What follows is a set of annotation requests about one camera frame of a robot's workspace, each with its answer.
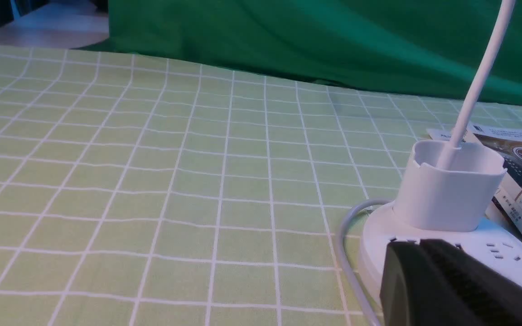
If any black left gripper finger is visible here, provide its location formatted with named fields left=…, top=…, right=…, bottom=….
left=380, top=239, right=522, bottom=326

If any white desk lamp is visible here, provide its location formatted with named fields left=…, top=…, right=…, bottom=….
left=336, top=0, right=522, bottom=305

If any top white self-driving book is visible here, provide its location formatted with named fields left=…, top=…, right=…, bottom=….
left=426, top=123, right=522, bottom=196

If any green backdrop cloth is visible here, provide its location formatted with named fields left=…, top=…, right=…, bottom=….
left=85, top=0, right=501, bottom=99

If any green checkered tablecloth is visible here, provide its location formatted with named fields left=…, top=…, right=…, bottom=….
left=0, top=46, right=462, bottom=326

